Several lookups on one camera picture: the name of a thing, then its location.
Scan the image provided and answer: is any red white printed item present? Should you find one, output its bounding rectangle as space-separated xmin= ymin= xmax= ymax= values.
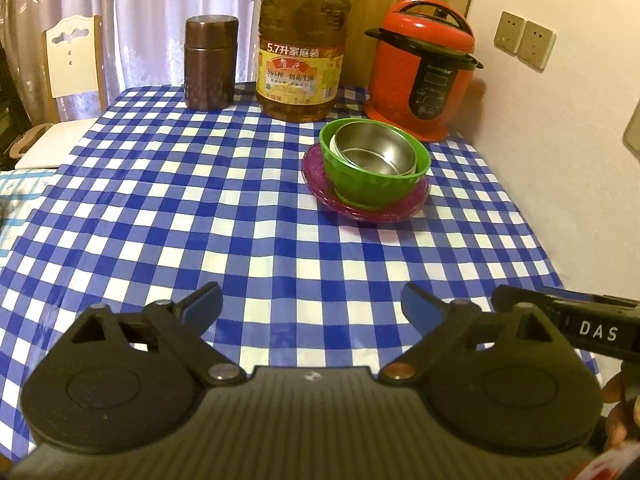
xmin=574 ymin=449 xmax=640 ymax=480

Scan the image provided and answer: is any red electric pressure cooker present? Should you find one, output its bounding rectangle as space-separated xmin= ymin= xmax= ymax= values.
xmin=363 ymin=0 xmax=485 ymax=144

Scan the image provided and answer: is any sheer white curtain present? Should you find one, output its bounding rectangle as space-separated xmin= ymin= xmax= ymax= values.
xmin=0 ymin=0 xmax=266 ymax=124

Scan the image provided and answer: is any pink transparent plastic plate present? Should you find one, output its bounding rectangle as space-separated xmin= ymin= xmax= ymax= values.
xmin=301 ymin=142 xmax=430 ymax=220
xmin=302 ymin=146 xmax=431 ymax=222
xmin=303 ymin=150 xmax=431 ymax=224

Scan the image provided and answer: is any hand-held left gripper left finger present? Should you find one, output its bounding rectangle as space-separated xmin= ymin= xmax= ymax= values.
xmin=62 ymin=281 xmax=248 ymax=389

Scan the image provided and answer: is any person's right hand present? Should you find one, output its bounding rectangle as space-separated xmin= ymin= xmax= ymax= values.
xmin=601 ymin=374 xmax=640 ymax=454

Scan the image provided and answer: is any light blue printed cloth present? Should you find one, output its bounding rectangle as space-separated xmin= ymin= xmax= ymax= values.
xmin=0 ymin=169 xmax=57 ymax=242

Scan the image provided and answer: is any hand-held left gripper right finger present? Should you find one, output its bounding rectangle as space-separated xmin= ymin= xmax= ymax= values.
xmin=377 ymin=281 xmax=571 ymax=386

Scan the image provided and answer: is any brown cylindrical canister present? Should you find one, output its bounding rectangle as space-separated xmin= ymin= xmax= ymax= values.
xmin=183 ymin=14 xmax=240 ymax=110

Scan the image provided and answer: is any blue white checked tablecloth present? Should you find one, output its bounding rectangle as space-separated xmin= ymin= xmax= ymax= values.
xmin=0 ymin=82 xmax=599 ymax=462

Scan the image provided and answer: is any green plastic bowl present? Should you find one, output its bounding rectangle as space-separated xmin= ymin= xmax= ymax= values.
xmin=318 ymin=117 xmax=432 ymax=211

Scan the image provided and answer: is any large cooking oil bottle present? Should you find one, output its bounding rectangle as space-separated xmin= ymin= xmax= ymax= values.
xmin=254 ymin=0 xmax=352 ymax=124

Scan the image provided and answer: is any stainless steel bowl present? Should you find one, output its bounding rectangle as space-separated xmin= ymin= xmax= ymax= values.
xmin=333 ymin=120 xmax=418 ymax=177

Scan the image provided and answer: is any large beige wall socket panel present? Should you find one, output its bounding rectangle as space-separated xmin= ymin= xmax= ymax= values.
xmin=622 ymin=109 xmax=640 ymax=157

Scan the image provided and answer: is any dark wooden rack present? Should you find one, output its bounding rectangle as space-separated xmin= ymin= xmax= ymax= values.
xmin=0 ymin=44 xmax=32 ymax=172

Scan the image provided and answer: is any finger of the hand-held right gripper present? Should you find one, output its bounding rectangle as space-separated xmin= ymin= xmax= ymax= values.
xmin=492 ymin=284 xmax=566 ymax=322

